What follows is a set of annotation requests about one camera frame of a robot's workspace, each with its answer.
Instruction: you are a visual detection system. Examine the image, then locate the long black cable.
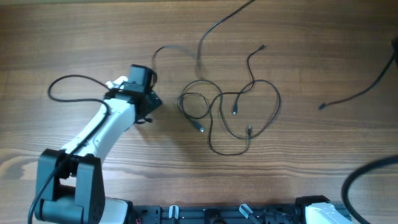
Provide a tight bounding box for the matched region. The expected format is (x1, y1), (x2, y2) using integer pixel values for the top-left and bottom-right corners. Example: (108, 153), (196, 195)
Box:
(151, 0), (257, 88)

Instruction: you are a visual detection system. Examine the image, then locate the black right camera cable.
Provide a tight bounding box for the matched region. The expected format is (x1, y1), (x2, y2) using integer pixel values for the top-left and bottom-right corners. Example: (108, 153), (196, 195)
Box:
(341, 155), (398, 224)

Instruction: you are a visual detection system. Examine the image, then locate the black USB-A cable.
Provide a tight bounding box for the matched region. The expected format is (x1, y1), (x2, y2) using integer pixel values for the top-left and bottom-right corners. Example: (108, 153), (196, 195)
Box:
(176, 79), (223, 133)

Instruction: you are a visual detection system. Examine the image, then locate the black camera cable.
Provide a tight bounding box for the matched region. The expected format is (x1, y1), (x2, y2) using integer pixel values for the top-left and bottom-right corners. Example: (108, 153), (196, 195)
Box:
(341, 155), (398, 224)
(27, 74), (113, 224)

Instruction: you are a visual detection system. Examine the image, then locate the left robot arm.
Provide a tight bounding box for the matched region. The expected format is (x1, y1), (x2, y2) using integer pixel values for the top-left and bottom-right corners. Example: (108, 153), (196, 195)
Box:
(27, 64), (162, 223)

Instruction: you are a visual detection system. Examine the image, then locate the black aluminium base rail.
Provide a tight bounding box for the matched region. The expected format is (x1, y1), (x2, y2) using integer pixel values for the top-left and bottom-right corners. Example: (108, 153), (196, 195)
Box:
(119, 195), (354, 224)

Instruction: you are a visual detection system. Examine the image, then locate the black left camera cable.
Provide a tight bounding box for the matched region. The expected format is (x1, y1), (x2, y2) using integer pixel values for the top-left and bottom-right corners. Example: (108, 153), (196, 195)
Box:
(27, 74), (113, 224)

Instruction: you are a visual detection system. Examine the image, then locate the black angled plug cable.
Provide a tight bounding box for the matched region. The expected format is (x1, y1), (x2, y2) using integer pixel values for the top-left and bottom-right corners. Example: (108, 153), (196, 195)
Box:
(219, 79), (282, 141)

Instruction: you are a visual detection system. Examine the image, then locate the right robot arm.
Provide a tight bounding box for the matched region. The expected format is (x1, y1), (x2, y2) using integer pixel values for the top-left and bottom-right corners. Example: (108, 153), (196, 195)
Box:
(391, 37), (398, 66)

